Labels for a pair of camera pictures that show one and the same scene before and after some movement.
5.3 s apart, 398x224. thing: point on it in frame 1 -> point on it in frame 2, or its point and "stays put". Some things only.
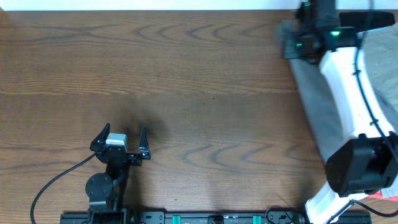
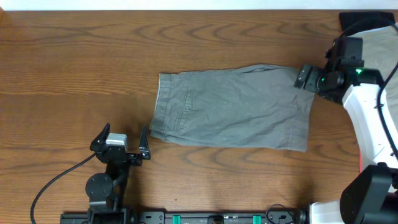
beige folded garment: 379,48 stays put
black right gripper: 292,47 -> 305,76
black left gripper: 134,157 stays put
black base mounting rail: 208,218 stays put
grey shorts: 319,106 -> 256,106
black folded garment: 366,20 stays put
